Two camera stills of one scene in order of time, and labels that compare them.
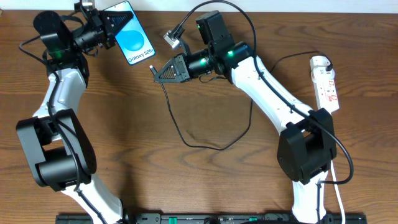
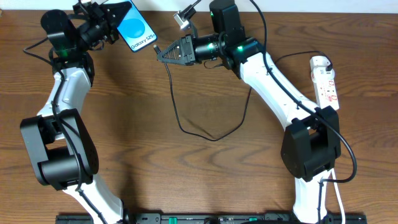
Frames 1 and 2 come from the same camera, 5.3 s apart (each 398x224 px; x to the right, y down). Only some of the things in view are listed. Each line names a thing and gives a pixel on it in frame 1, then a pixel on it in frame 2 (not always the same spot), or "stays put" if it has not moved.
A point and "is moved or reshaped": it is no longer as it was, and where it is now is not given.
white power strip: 325,88 stays put
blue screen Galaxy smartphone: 132,39 is moved or reshaped
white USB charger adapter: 317,60 stays put
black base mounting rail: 212,219 stays put
